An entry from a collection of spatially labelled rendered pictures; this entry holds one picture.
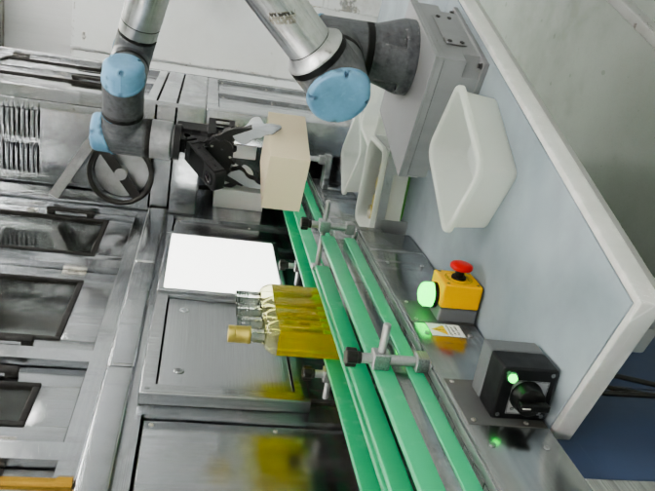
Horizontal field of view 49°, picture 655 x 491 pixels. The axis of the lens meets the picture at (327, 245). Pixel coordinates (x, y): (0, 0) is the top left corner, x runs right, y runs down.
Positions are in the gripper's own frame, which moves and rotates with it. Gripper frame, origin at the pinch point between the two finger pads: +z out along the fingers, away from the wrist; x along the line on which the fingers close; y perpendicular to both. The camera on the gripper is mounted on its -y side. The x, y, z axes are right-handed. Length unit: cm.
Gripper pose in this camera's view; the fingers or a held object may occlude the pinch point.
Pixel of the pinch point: (276, 160)
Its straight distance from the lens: 141.8
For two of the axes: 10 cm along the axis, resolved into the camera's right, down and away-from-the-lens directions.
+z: 9.8, 1.0, 1.9
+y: -0.8, -6.5, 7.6
